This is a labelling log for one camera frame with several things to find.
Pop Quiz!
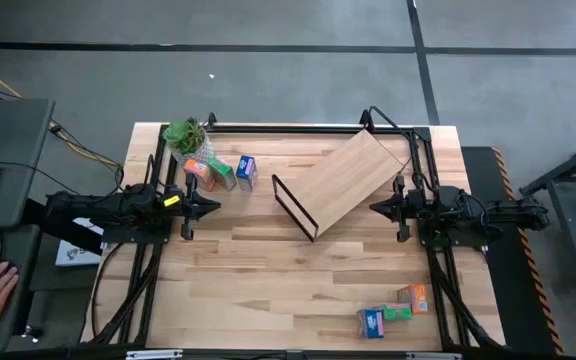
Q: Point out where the orange Mini-Wheats cereal box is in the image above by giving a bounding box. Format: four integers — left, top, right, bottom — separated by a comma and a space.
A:
182, 158, 217, 193
396, 283, 429, 315

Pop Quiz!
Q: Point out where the dark metal stand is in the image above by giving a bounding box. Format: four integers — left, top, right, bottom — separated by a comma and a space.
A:
519, 130, 576, 281

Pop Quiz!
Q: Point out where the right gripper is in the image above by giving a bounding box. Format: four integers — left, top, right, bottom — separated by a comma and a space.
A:
369, 174, 427, 244

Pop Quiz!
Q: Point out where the white paper sheet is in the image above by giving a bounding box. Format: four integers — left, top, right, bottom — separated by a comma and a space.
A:
55, 217, 105, 268

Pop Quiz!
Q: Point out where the blue Frosted Flakes cereal box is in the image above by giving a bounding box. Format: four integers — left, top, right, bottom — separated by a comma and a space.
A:
356, 308, 386, 340
235, 154, 259, 193

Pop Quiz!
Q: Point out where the black aluminium table frame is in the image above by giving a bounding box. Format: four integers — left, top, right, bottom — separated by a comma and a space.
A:
80, 112, 507, 351

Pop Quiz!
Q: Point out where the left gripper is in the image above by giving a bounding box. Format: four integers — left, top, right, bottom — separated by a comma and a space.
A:
178, 173, 222, 241

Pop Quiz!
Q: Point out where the metal desk caster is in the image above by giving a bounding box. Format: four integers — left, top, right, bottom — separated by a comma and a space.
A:
21, 324, 44, 344

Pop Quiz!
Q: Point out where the wooden shelf with black frame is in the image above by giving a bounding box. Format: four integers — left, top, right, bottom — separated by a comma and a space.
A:
271, 128, 405, 244

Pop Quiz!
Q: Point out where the green artificial plant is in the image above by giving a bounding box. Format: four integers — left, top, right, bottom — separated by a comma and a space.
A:
161, 117, 208, 155

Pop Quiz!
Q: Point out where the green Apple Jacks cereal box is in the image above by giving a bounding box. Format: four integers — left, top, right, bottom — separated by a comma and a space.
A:
207, 156, 238, 192
375, 302, 413, 322

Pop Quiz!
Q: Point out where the white metal bracket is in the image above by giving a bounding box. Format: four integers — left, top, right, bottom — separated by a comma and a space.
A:
406, 352, 463, 360
126, 349, 184, 360

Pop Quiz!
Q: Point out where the black hazard-striped floor mat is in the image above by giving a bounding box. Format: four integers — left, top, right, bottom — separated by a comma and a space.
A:
460, 145, 564, 356

